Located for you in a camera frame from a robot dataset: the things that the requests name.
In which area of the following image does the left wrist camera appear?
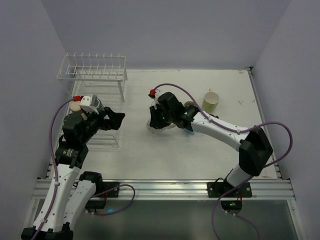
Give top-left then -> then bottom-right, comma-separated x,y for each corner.
79,94 -> 104,114

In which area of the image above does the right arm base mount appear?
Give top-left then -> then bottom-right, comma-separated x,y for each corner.
206,177 -> 253,214

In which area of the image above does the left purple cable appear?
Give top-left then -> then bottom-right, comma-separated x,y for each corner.
31,95 -> 82,240

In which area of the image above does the light blue mug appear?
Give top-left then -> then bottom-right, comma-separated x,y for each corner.
184,129 -> 195,136

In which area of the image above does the white patterned orange-inside mug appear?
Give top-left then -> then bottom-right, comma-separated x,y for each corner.
146,119 -> 176,134

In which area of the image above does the white wire dish rack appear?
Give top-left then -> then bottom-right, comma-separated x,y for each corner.
57,53 -> 128,150

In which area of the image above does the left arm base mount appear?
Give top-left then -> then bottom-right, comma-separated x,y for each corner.
85,181 -> 120,213

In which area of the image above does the aluminium mounting rail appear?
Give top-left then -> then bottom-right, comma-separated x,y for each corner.
32,177 -> 296,201

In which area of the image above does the speckled beige bowl cup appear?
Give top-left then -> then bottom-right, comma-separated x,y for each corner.
183,101 -> 194,108

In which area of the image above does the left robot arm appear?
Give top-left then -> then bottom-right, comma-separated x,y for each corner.
21,107 -> 125,240

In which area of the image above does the yellow green mug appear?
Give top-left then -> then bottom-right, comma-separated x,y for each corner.
201,88 -> 220,113

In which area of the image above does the cream white cup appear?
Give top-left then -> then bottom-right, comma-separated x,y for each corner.
69,101 -> 83,115

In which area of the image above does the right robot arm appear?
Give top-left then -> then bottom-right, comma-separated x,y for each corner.
148,89 -> 273,195

